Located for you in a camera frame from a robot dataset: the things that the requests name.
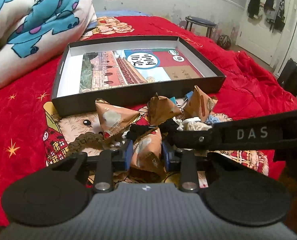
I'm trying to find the colourful history book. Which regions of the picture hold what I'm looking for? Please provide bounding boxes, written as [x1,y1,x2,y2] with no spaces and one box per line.
[79,48,203,93]

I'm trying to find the black bag by door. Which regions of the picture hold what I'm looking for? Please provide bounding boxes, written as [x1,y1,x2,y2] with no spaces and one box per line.
[277,58,297,96]

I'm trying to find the white blue monster quilt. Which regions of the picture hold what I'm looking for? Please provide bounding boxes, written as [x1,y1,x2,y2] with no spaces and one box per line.
[0,0,97,88]

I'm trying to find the white door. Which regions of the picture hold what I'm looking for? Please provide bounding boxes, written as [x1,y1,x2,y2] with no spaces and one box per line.
[236,0,297,70]

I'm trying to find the blue binder clip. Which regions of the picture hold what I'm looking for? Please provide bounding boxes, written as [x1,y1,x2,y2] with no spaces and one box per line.
[180,91,193,107]

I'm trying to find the black hair scrunchie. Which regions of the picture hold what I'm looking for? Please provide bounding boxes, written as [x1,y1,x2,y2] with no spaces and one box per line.
[126,119,179,141]

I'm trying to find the brown braided hair tie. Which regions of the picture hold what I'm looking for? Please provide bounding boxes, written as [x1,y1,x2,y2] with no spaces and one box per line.
[65,131,106,157]

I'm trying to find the teal binder clip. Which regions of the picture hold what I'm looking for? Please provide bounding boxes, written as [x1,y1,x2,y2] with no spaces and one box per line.
[170,96,177,105]

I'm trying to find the blue round stool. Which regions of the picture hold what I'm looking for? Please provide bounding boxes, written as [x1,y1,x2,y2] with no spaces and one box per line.
[185,16,217,38]

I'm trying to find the striped brown ball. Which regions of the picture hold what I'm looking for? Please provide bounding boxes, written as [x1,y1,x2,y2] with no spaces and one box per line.
[216,35,232,50]

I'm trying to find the dark hanging clothes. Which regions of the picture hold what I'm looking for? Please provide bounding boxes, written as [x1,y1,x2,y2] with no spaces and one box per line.
[247,0,285,33]

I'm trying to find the black shallow cardboard box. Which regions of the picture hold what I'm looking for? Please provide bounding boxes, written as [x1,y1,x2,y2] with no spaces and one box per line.
[52,36,225,117]

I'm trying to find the beige knitted scrunchie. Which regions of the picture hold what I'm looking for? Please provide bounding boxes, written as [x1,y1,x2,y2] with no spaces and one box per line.
[173,117,212,131]

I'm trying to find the brown triangular snack packet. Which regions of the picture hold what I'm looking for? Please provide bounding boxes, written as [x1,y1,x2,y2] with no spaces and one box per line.
[148,93,181,126]
[183,86,218,122]
[130,127,165,177]
[95,99,140,140]

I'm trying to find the light blue knitted scrunchie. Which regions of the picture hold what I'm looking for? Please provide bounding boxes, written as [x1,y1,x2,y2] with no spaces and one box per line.
[204,113,230,126]

